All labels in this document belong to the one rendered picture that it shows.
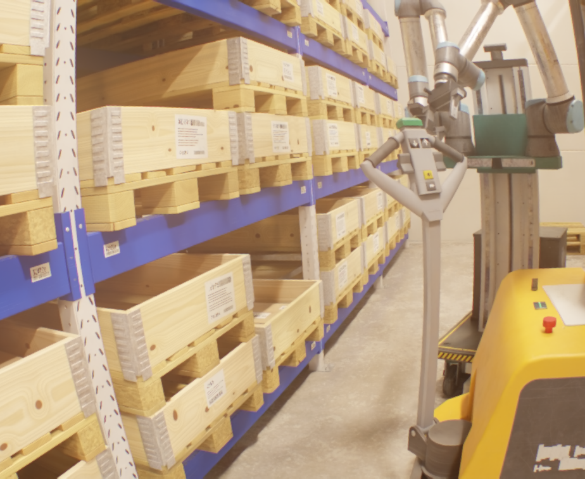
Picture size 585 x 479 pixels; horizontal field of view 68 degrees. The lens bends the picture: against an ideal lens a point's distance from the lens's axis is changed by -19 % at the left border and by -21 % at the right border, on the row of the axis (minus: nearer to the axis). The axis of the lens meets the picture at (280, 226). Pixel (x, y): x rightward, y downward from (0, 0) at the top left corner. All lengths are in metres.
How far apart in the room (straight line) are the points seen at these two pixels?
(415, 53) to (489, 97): 0.48
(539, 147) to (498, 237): 0.62
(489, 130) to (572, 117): 0.58
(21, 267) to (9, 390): 0.30
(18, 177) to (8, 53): 0.28
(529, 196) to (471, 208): 4.42
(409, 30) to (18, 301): 2.07
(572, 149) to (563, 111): 4.85
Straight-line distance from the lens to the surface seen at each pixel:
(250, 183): 2.15
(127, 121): 1.46
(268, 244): 3.26
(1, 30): 1.17
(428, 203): 1.52
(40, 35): 1.24
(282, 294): 3.04
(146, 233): 1.60
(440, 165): 1.59
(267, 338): 2.28
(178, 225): 1.75
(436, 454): 1.65
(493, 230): 2.70
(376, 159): 1.44
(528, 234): 2.64
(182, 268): 2.21
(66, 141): 1.35
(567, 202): 7.13
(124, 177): 1.42
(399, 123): 1.56
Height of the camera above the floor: 1.35
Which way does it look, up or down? 8 degrees down
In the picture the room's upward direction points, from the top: 5 degrees counter-clockwise
